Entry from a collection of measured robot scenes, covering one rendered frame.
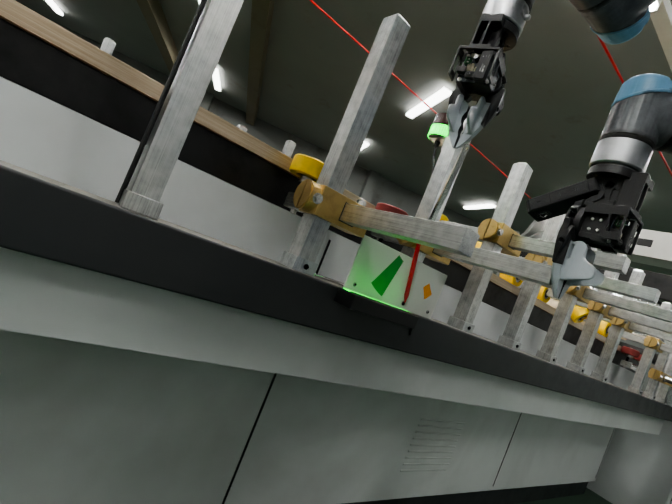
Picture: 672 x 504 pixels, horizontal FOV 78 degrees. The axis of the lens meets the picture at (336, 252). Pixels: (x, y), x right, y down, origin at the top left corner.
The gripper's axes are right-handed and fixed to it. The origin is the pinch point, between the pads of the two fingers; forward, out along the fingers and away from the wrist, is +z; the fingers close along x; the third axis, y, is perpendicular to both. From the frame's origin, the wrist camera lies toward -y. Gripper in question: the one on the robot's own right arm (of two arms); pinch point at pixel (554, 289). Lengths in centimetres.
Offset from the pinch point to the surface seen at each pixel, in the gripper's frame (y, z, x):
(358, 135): -25.1, -11.6, -28.8
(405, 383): -26.9, 28.0, 9.5
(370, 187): -801, -211, 607
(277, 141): -932, -223, 378
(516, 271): -6.2, -1.0, -1.5
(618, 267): -0.8, -10.9, 23.5
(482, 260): -13.0, -1.3, -1.5
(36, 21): -46, -6, -72
